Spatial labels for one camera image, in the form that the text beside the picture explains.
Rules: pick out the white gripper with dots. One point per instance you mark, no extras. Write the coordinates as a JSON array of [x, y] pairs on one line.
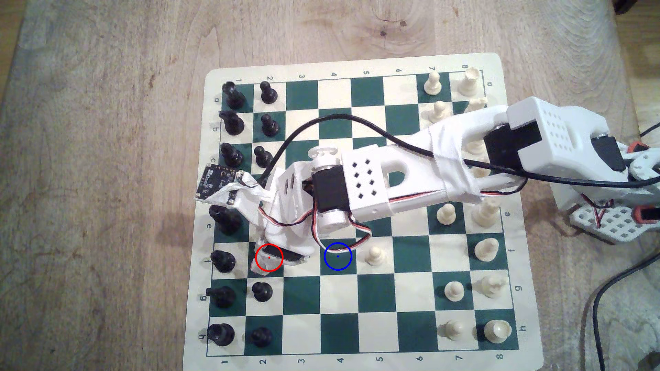
[[288, 257]]

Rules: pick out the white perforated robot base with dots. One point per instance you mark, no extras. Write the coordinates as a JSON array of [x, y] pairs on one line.
[[613, 224]]

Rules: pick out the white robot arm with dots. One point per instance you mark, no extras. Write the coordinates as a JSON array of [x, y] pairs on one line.
[[541, 134]]

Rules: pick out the black chess pawn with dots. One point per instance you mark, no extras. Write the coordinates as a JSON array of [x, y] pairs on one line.
[[262, 292], [263, 156], [261, 337], [269, 126], [268, 94]]

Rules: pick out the black chess bishop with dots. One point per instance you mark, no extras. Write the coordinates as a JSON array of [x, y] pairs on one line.
[[222, 262], [232, 154]]

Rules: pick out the black chess king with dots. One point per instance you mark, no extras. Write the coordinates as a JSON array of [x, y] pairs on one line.
[[225, 220]]

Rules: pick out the black chess knight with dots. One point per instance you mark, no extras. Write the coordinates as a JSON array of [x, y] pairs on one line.
[[232, 123], [221, 297]]

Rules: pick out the green and cream chess mat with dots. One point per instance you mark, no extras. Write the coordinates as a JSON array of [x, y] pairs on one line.
[[340, 304]]

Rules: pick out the black chess rook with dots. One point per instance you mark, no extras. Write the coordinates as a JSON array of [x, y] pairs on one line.
[[220, 334], [233, 96]]

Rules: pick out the white chess pawn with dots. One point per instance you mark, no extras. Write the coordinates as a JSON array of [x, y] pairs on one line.
[[438, 112], [453, 330], [432, 85], [446, 214], [453, 291], [375, 256]]

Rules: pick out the white chess bishop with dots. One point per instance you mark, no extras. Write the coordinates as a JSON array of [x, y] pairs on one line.
[[485, 251], [475, 148]]

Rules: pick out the white chess king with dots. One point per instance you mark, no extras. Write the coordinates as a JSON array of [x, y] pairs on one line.
[[487, 212]]

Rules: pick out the white chess knight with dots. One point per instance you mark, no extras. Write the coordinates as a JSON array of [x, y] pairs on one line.
[[477, 105], [492, 287]]

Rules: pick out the white chess rook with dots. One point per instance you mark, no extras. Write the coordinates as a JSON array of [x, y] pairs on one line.
[[497, 332], [468, 83]]

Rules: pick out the white cloth tape wrap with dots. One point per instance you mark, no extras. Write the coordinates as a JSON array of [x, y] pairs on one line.
[[453, 154]]

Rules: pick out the orange clamp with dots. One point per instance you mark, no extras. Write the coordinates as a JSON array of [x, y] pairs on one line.
[[639, 147], [647, 213]]

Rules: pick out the black camera circuit board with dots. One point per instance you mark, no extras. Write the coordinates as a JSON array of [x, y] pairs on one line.
[[219, 178]]

